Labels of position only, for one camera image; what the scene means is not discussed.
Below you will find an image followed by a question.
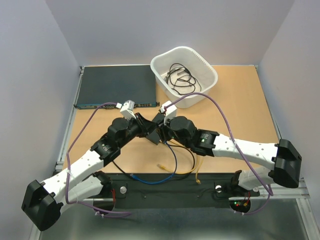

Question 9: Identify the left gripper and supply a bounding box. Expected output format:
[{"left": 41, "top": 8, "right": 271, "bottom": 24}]
[{"left": 118, "top": 112, "right": 157, "bottom": 149}]

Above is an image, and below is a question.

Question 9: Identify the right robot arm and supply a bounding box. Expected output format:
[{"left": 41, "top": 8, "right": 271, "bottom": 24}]
[{"left": 157, "top": 116, "right": 302, "bottom": 195}]

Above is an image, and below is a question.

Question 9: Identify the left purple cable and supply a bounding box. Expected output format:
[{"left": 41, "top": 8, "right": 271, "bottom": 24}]
[{"left": 64, "top": 102, "right": 132, "bottom": 219}]

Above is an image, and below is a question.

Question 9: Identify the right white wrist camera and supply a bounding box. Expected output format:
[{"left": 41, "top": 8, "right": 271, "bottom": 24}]
[{"left": 159, "top": 100, "right": 178, "bottom": 125}]

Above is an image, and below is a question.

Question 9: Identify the white plastic tub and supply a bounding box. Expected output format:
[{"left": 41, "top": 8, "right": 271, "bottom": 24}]
[{"left": 150, "top": 46, "right": 218, "bottom": 102}]

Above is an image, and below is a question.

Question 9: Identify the blue ethernet cable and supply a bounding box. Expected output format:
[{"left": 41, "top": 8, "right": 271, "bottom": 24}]
[{"left": 130, "top": 141, "right": 179, "bottom": 185}]

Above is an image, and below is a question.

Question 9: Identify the small black network switch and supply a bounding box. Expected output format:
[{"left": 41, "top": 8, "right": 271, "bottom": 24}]
[{"left": 146, "top": 112, "right": 165, "bottom": 145}]

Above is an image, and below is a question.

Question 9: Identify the large teal rack switch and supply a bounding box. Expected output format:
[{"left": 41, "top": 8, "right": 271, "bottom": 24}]
[{"left": 74, "top": 65, "right": 160, "bottom": 110}]

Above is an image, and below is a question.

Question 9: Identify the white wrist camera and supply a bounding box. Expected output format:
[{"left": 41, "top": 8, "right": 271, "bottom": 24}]
[
  {"left": 115, "top": 100, "right": 136, "bottom": 120},
  {"left": 159, "top": 100, "right": 178, "bottom": 125}
]

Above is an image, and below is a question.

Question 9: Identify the aluminium rail frame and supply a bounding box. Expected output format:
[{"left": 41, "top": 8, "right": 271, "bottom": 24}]
[{"left": 29, "top": 65, "right": 312, "bottom": 240}]

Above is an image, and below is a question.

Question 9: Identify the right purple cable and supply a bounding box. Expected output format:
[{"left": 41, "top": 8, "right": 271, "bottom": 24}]
[{"left": 161, "top": 92, "right": 274, "bottom": 216}]

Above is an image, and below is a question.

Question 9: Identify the purple cable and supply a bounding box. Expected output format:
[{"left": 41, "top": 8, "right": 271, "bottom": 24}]
[
  {"left": 64, "top": 102, "right": 132, "bottom": 219},
  {"left": 161, "top": 92, "right": 274, "bottom": 216}
]

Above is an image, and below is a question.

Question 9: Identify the black ethernet cable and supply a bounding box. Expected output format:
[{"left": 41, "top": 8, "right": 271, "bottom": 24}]
[{"left": 111, "top": 142, "right": 197, "bottom": 181}]

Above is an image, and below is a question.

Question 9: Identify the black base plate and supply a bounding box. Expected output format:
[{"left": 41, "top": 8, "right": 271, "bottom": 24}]
[{"left": 48, "top": 172, "right": 291, "bottom": 210}]

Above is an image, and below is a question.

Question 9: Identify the yellow ethernet cable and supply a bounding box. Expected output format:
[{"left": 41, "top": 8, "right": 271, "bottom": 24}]
[
  {"left": 156, "top": 163, "right": 197, "bottom": 175},
  {"left": 169, "top": 139, "right": 204, "bottom": 185}
]

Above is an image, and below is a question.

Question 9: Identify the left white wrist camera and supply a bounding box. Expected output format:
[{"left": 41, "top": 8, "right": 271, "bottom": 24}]
[{"left": 115, "top": 100, "right": 136, "bottom": 120}]

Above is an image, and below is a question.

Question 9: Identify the black cable in tub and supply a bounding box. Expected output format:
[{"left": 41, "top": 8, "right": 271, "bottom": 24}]
[{"left": 164, "top": 62, "right": 203, "bottom": 96}]

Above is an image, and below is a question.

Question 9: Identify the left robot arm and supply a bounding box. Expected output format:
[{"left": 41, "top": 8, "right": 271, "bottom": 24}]
[{"left": 21, "top": 113, "right": 156, "bottom": 231}]

